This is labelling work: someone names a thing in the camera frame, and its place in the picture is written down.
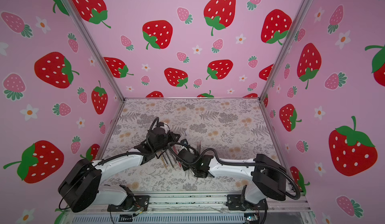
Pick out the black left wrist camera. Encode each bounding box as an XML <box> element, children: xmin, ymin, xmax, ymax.
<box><xmin>149</xmin><ymin>127</ymin><xmax>168</xmax><ymax>144</ymax></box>

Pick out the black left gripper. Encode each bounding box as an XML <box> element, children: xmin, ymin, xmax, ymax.
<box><xmin>153</xmin><ymin>132</ymin><xmax>181</xmax><ymax>155</ymax></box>

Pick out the dark blue striped pencil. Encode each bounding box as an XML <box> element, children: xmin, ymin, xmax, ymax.
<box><xmin>165</xmin><ymin>151</ymin><xmax>174</xmax><ymax>169</ymax></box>

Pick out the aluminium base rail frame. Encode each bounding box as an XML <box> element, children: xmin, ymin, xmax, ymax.
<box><xmin>56</xmin><ymin>191</ymin><xmax>317</xmax><ymax>224</ymax></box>

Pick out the bundle of capped pencils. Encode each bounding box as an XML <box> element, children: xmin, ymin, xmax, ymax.
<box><xmin>197</xmin><ymin>141</ymin><xmax>201</xmax><ymax>154</ymax></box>

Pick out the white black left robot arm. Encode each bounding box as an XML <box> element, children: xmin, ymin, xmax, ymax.
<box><xmin>58</xmin><ymin>132</ymin><xmax>181</xmax><ymax>213</ymax></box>

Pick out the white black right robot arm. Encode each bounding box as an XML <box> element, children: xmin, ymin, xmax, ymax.
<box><xmin>176</xmin><ymin>148</ymin><xmax>301</xmax><ymax>205</ymax></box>

